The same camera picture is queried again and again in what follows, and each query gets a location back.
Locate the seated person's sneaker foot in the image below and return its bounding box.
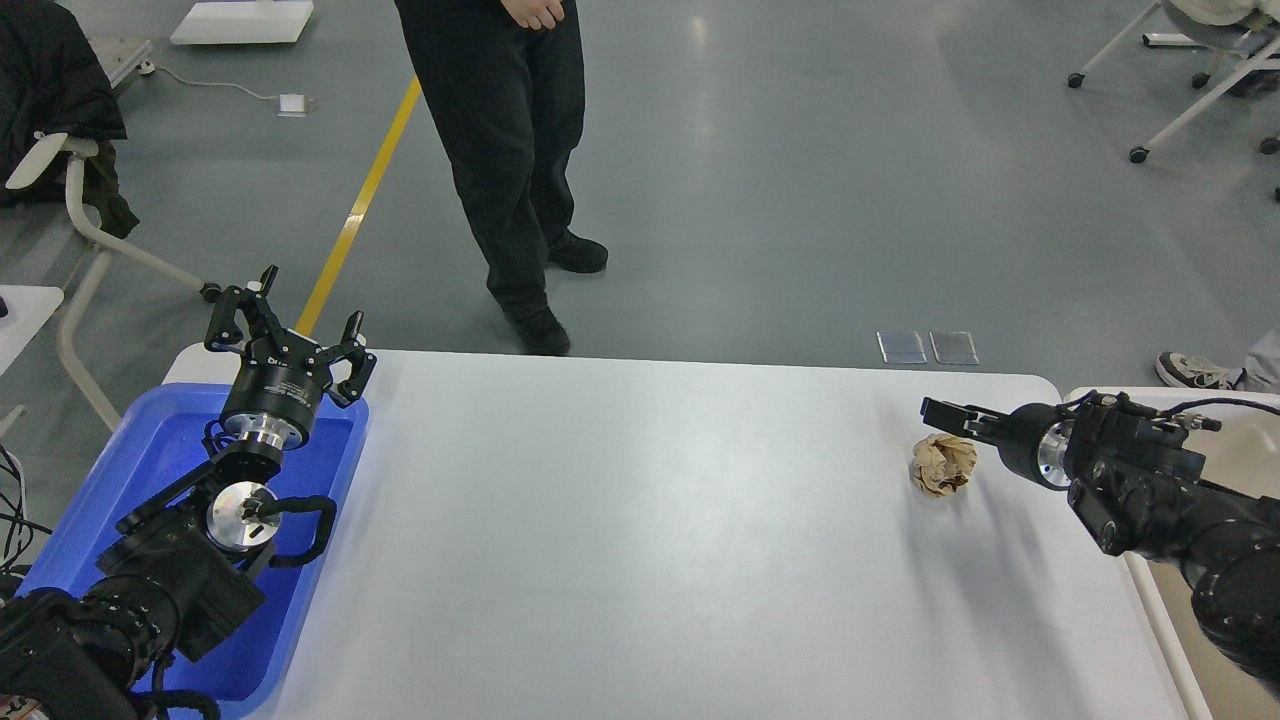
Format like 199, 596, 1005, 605
1155, 327, 1279, 395

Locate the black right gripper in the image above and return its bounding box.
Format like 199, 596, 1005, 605
922, 397, 1074, 491

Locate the white power adapter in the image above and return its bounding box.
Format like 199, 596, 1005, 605
276, 94, 311, 118

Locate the white rolling chair base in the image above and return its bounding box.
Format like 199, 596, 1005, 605
1066, 0, 1280, 202

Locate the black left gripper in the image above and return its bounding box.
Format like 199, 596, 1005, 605
204, 265, 378, 448

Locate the white chair with black jacket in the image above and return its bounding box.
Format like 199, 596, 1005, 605
3, 1, 221, 430

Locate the black cables bundle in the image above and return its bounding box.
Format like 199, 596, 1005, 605
0, 442, 52, 577

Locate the person in black clothes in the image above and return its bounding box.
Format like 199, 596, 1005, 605
396, 1, 609, 356

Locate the standing person's right hand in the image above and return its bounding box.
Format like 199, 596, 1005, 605
500, 0, 567, 31

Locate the left floor metal plate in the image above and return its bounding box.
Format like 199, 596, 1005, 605
876, 331, 928, 365

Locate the white side table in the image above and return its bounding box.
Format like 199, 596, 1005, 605
1, 284, 65, 375

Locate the brown paper ball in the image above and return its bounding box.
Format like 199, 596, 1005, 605
909, 433, 978, 498

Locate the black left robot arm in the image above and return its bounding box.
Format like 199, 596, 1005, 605
3, 266, 378, 719

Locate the floor metal plate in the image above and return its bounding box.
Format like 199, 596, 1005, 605
929, 331, 980, 366
876, 331, 928, 365

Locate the white flat floor board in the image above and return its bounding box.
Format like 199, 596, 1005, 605
170, 1, 314, 46

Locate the right floor metal plate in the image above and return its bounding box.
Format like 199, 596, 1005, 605
929, 331, 980, 366

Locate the blue plastic bin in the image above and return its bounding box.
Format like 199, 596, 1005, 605
19, 383, 370, 719

